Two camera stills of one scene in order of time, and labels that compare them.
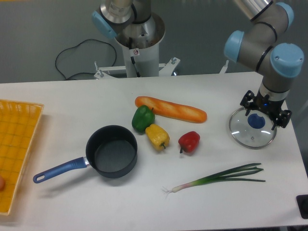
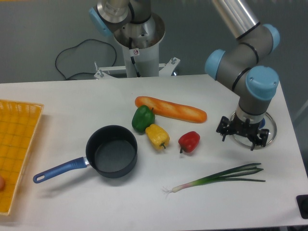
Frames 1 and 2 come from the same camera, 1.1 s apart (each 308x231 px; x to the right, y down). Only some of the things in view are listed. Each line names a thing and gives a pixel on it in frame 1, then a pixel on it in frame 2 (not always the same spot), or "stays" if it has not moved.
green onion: x=228 y=174 stays
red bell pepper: x=189 y=141 stays
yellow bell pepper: x=157 y=136 stays
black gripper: x=272 y=107 to x=248 y=129
